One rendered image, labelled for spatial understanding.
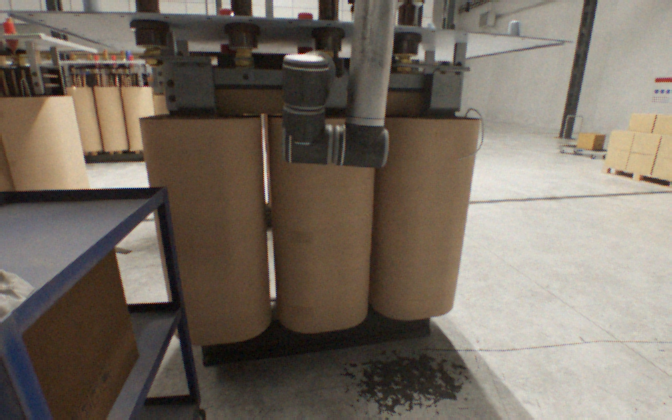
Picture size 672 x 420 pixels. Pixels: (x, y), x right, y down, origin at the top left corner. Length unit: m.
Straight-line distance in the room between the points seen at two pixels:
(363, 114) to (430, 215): 0.66
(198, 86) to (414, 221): 0.92
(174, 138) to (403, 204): 0.86
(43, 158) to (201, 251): 2.17
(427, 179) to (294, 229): 0.54
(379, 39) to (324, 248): 0.77
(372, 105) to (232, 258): 0.76
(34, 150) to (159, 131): 2.13
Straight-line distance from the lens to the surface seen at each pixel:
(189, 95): 1.23
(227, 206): 1.24
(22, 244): 0.88
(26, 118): 3.27
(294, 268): 1.36
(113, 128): 7.04
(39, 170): 3.31
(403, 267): 1.48
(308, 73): 0.82
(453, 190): 1.43
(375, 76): 0.87
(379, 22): 0.88
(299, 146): 0.87
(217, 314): 1.43
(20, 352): 0.57
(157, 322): 1.17
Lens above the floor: 1.15
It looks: 18 degrees down
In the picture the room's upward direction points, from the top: 1 degrees clockwise
